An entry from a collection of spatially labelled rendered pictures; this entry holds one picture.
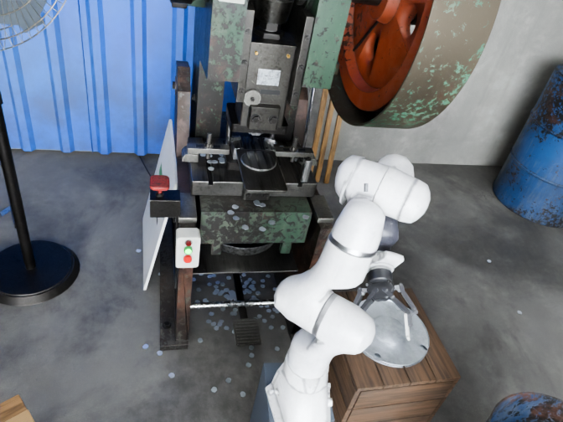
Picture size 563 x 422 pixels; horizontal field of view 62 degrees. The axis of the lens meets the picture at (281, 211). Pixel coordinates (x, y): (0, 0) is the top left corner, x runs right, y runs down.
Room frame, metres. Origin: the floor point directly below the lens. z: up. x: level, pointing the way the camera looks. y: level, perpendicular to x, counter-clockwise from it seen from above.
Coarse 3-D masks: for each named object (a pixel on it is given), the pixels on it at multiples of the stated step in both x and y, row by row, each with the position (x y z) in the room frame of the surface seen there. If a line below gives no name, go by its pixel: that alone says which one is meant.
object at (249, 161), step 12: (240, 156) 1.39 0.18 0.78; (252, 156) 1.40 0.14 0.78; (264, 156) 1.41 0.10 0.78; (240, 168) 1.31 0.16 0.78; (252, 168) 1.32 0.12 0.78; (264, 168) 1.33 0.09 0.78; (276, 168) 1.36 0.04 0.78; (252, 180) 1.26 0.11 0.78; (264, 180) 1.27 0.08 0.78; (276, 180) 1.29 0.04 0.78; (252, 192) 1.20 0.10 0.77; (264, 192) 1.22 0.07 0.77; (276, 192) 1.23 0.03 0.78
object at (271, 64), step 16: (256, 32) 1.48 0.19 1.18; (272, 32) 1.48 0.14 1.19; (256, 48) 1.41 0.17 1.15; (272, 48) 1.42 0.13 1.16; (288, 48) 1.44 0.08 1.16; (256, 64) 1.41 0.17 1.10; (272, 64) 1.43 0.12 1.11; (288, 64) 1.44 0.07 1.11; (256, 80) 1.41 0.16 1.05; (272, 80) 1.43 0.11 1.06; (288, 80) 1.44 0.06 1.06; (256, 96) 1.40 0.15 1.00; (272, 96) 1.43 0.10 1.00; (240, 112) 1.40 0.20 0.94; (256, 112) 1.39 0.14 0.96; (272, 112) 1.40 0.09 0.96; (256, 128) 1.39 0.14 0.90; (272, 128) 1.41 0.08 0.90
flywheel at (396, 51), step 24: (384, 0) 1.56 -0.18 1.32; (408, 0) 1.49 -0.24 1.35; (432, 0) 1.30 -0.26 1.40; (360, 24) 1.77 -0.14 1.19; (384, 24) 1.60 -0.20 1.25; (408, 24) 1.50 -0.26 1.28; (360, 48) 1.72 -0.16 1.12; (384, 48) 1.55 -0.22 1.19; (408, 48) 1.41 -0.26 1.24; (360, 72) 1.67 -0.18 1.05; (384, 72) 1.50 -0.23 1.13; (360, 96) 1.54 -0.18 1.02; (384, 96) 1.38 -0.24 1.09
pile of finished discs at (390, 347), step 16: (384, 304) 1.25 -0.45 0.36; (384, 320) 1.16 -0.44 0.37; (400, 320) 1.18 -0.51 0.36; (416, 320) 1.20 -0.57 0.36; (384, 336) 1.09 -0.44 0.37; (400, 336) 1.11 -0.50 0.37; (416, 336) 1.13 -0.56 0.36; (368, 352) 1.01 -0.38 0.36; (384, 352) 1.03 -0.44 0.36; (400, 352) 1.04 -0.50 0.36; (416, 352) 1.06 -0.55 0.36
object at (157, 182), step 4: (152, 176) 1.20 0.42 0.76; (156, 176) 1.20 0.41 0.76; (160, 176) 1.21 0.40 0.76; (164, 176) 1.21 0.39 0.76; (152, 180) 1.17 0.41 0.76; (156, 180) 1.18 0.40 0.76; (160, 180) 1.18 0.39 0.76; (164, 180) 1.19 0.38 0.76; (168, 180) 1.19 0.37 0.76; (152, 184) 1.15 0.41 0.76; (156, 184) 1.16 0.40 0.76; (160, 184) 1.16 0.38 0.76; (164, 184) 1.17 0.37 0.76; (168, 184) 1.17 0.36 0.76; (152, 188) 1.14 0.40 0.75; (156, 188) 1.14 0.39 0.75; (160, 188) 1.15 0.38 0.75; (164, 188) 1.15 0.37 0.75; (168, 188) 1.16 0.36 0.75; (160, 192) 1.17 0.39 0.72
